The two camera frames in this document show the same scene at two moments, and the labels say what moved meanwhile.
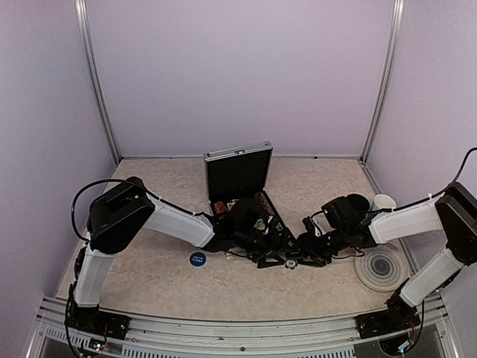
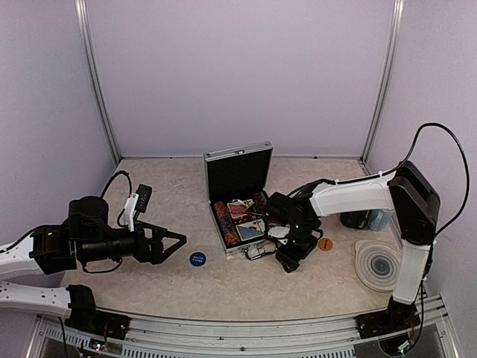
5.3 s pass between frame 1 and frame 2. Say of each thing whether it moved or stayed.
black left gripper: moved
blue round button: stayed
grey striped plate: stayed
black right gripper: moved
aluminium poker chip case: stayed
